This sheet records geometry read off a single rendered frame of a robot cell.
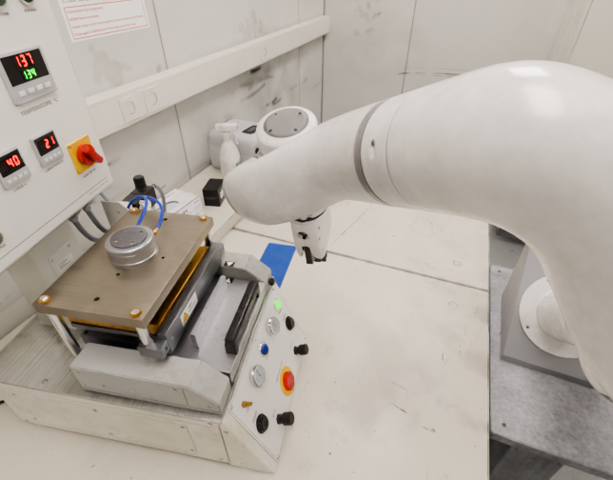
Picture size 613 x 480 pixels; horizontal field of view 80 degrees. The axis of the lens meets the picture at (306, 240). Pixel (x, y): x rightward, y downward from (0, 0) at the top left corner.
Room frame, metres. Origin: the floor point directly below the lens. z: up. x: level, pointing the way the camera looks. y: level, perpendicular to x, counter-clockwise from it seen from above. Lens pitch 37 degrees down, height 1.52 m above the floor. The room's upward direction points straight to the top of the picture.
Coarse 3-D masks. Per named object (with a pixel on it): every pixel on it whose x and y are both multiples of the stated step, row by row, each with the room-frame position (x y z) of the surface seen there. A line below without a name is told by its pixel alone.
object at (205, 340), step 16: (208, 288) 0.55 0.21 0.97; (224, 288) 0.53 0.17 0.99; (240, 288) 0.55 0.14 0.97; (208, 304) 0.47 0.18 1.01; (224, 304) 0.51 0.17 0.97; (256, 304) 0.51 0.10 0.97; (192, 320) 0.47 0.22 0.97; (208, 320) 0.45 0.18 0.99; (224, 320) 0.47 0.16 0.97; (192, 336) 0.40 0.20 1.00; (208, 336) 0.43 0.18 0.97; (224, 336) 0.43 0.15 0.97; (240, 336) 0.43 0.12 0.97; (176, 352) 0.39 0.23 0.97; (192, 352) 0.39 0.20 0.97; (208, 352) 0.39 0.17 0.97; (224, 352) 0.39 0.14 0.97; (240, 352) 0.40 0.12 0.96; (224, 368) 0.36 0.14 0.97
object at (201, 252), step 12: (204, 252) 0.56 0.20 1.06; (192, 264) 0.53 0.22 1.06; (180, 276) 0.49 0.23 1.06; (180, 288) 0.46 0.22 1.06; (168, 300) 0.43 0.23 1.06; (156, 312) 0.41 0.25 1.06; (168, 312) 0.41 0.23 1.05; (72, 324) 0.41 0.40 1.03; (84, 324) 0.41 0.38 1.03; (96, 324) 0.40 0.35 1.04; (108, 324) 0.40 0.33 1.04; (156, 324) 0.38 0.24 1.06; (156, 336) 0.38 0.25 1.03
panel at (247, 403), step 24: (264, 312) 0.53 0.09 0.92; (288, 312) 0.59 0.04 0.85; (264, 336) 0.48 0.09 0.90; (288, 336) 0.54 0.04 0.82; (264, 360) 0.44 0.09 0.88; (288, 360) 0.49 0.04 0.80; (240, 384) 0.36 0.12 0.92; (264, 384) 0.40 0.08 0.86; (240, 408) 0.33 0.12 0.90; (264, 408) 0.36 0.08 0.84; (288, 408) 0.40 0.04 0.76; (264, 432) 0.33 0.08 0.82
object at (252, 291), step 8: (248, 288) 0.51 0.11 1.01; (256, 288) 0.52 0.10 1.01; (248, 296) 0.49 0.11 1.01; (256, 296) 0.52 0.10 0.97; (240, 304) 0.47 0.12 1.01; (248, 304) 0.47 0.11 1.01; (240, 312) 0.45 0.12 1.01; (248, 312) 0.46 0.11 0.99; (232, 320) 0.43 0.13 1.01; (240, 320) 0.43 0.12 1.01; (232, 328) 0.41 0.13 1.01; (240, 328) 0.42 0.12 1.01; (232, 336) 0.40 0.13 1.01; (232, 344) 0.39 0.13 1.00; (232, 352) 0.39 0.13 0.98
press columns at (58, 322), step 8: (208, 232) 0.60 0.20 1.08; (208, 240) 0.60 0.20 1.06; (56, 320) 0.38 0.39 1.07; (64, 320) 0.39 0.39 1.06; (56, 328) 0.38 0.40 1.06; (64, 328) 0.38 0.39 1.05; (136, 328) 0.35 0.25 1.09; (64, 336) 0.38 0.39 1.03; (72, 336) 0.39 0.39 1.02; (144, 336) 0.35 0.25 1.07; (72, 344) 0.38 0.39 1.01; (144, 344) 0.35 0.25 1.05; (72, 352) 0.38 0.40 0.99; (152, 360) 0.35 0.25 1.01
